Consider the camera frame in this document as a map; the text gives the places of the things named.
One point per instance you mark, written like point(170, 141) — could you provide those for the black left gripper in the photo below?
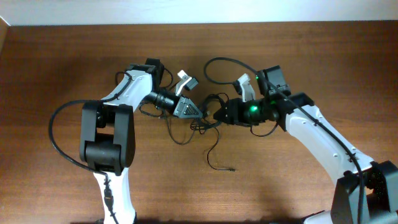
point(180, 106)

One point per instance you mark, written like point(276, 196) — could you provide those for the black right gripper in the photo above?
point(236, 115)

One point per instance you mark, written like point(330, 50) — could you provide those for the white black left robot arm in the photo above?
point(107, 139)

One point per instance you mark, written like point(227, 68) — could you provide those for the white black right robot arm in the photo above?
point(365, 190)

